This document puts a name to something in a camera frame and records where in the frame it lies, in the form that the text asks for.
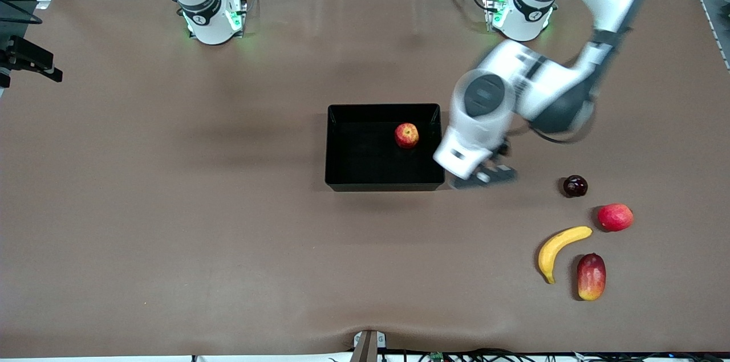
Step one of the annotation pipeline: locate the small red yellow apple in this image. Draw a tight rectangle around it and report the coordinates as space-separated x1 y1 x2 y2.
394 123 420 149

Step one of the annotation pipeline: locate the black plastic box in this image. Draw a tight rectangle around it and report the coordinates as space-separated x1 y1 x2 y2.
325 103 446 192

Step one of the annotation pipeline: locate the yellow banana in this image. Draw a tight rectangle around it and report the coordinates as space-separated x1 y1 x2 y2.
538 226 594 284

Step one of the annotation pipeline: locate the red round apple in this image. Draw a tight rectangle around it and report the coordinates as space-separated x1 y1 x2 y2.
597 203 634 233

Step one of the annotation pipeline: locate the dark purple plum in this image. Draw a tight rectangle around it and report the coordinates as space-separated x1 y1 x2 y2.
563 175 589 198

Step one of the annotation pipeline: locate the red yellow mango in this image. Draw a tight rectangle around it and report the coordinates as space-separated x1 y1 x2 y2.
576 253 607 302

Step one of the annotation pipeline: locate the grey table clamp bracket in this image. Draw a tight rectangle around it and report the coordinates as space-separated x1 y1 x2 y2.
352 330 387 362

